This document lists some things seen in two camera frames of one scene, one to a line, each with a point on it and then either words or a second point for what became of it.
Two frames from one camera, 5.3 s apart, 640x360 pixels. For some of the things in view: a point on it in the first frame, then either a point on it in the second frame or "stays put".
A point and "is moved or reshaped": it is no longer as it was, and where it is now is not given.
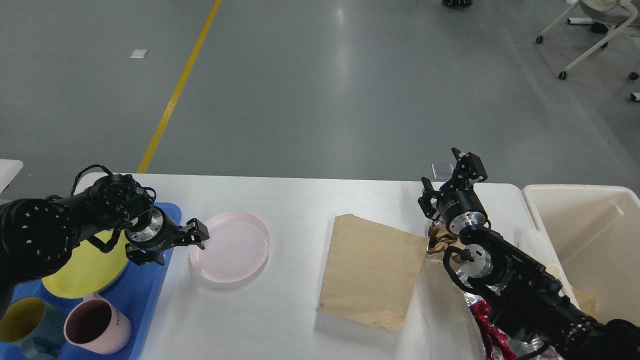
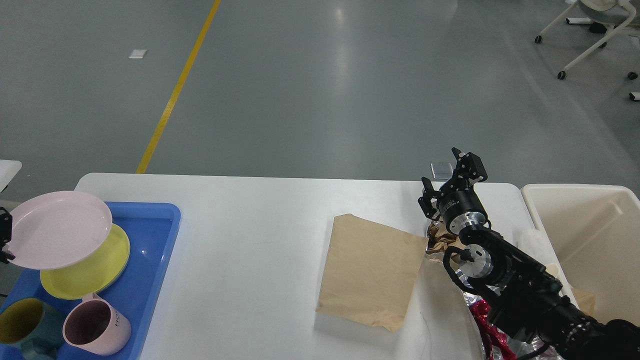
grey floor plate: (442, 170) stays put
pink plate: (237, 249) is moved or reshaped
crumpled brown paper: (439, 239) stays put
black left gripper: (164, 232) → (6, 222)
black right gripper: (460, 207) stays put
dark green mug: (39, 327) stays put
